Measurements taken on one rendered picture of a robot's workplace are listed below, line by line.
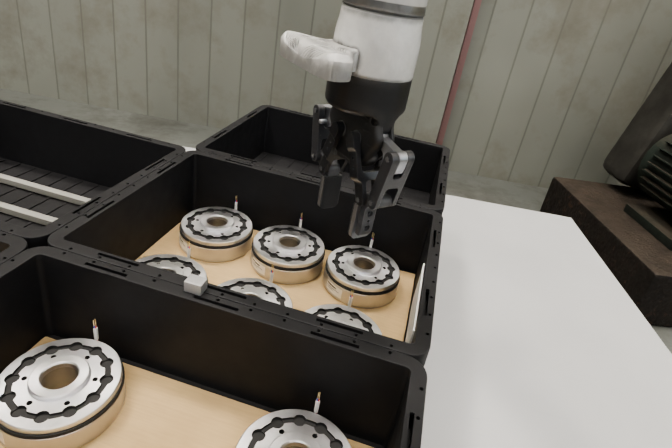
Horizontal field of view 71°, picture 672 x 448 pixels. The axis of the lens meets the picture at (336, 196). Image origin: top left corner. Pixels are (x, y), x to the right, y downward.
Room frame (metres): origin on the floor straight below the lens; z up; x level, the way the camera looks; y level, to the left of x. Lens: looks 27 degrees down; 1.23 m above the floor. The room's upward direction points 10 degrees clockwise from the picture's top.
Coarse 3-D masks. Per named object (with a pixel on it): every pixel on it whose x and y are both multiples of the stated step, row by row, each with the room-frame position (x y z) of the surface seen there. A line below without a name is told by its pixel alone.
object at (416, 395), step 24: (24, 264) 0.35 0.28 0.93; (72, 264) 0.36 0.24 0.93; (96, 264) 0.36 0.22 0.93; (144, 288) 0.34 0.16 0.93; (168, 288) 0.35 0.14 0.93; (216, 312) 0.33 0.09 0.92; (240, 312) 0.33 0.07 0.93; (264, 312) 0.34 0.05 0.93; (312, 336) 0.32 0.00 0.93; (336, 336) 0.32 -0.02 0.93; (384, 360) 0.31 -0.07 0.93; (408, 360) 0.31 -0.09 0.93; (408, 384) 0.29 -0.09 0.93; (408, 408) 0.26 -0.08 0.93; (408, 432) 0.25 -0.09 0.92
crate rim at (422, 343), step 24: (168, 168) 0.59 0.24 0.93; (240, 168) 0.65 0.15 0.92; (264, 168) 0.65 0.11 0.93; (120, 192) 0.51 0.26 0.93; (96, 216) 0.45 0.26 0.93; (432, 216) 0.59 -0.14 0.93; (48, 240) 0.39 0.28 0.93; (432, 240) 0.52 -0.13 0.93; (120, 264) 0.37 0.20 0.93; (144, 264) 0.38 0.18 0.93; (432, 264) 0.47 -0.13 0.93; (216, 288) 0.36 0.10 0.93; (432, 288) 0.42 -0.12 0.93; (288, 312) 0.34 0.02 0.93; (432, 312) 0.38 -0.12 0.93; (360, 336) 0.33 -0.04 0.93; (384, 336) 0.33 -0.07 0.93
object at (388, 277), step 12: (336, 252) 0.56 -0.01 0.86; (348, 252) 0.57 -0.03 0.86; (360, 252) 0.57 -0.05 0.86; (372, 252) 0.58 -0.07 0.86; (336, 264) 0.54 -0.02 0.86; (384, 264) 0.55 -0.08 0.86; (396, 264) 0.56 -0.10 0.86; (336, 276) 0.51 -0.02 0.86; (348, 276) 0.51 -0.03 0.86; (360, 276) 0.51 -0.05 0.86; (372, 276) 0.52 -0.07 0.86; (384, 276) 0.52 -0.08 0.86; (396, 276) 0.53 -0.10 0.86; (360, 288) 0.49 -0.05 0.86; (372, 288) 0.49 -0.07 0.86; (384, 288) 0.50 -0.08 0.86
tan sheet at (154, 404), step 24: (144, 384) 0.32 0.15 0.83; (168, 384) 0.32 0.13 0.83; (144, 408) 0.29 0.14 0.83; (168, 408) 0.30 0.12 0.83; (192, 408) 0.30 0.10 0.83; (216, 408) 0.31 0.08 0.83; (240, 408) 0.31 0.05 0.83; (120, 432) 0.27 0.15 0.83; (144, 432) 0.27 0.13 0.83; (168, 432) 0.27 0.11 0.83; (192, 432) 0.28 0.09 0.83; (216, 432) 0.28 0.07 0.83; (240, 432) 0.29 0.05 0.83
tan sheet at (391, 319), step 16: (160, 240) 0.56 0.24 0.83; (176, 240) 0.57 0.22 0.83; (144, 256) 0.52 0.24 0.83; (208, 272) 0.51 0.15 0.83; (224, 272) 0.51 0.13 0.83; (240, 272) 0.52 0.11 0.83; (256, 272) 0.53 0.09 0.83; (400, 272) 0.59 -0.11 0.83; (288, 288) 0.50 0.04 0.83; (304, 288) 0.51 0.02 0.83; (320, 288) 0.52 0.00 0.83; (400, 288) 0.55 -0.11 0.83; (304, 304) 0.48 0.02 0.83; (320, 304) 0.48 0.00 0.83; (400, 304) 0.51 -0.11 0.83; (384, 320) 0.47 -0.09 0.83; (400, 320) 0.48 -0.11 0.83; (400, 336) 0.45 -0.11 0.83
